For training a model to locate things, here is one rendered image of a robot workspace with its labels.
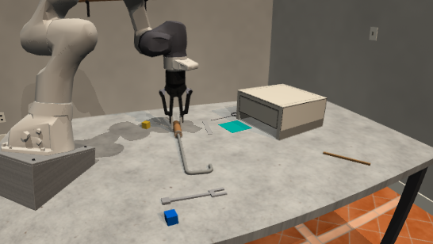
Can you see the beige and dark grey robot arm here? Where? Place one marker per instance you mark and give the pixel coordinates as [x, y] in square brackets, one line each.
[47, 129]

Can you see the steel hook with wooden handle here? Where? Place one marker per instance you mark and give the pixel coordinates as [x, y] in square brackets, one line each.
[178, 133]

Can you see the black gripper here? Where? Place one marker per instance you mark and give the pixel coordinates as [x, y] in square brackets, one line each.
[173, 87]

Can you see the low beige cabinet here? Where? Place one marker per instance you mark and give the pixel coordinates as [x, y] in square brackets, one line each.
[290, 110]

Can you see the teal square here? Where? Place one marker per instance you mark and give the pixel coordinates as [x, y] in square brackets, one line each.
[234, 126]

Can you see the small blue cube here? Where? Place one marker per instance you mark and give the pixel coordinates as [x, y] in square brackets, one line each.
[171, 217]

